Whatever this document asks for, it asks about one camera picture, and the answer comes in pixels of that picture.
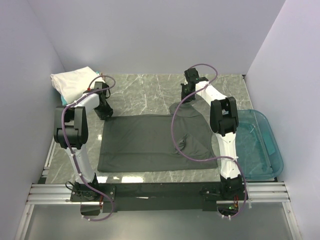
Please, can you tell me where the teal plastic bin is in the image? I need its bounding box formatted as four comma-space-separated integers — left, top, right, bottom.
235, 109, 284, 181

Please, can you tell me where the beige patterned folded cloth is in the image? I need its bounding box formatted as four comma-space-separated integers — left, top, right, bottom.
99, 72, 106, 82

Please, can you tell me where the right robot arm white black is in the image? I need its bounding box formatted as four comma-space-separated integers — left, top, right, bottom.
181, 67, 246, 200

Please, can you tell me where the dark grey t-shirt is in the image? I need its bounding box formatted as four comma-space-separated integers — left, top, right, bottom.
97, 103, 218, 173

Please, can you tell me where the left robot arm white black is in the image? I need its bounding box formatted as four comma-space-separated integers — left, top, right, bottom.
53, 81, 114, 201

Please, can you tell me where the aluminium rail frame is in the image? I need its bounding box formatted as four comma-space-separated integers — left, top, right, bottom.
14, 182, 303, 240

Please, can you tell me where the teal folded t-shirt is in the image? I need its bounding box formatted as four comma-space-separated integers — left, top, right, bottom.
59, 70, 99, 104

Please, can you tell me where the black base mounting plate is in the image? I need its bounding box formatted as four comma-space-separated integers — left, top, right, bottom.
70, 182, 248, 213

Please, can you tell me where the white folded t-shirt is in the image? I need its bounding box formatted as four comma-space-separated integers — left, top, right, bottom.
50, 66, 99, 106

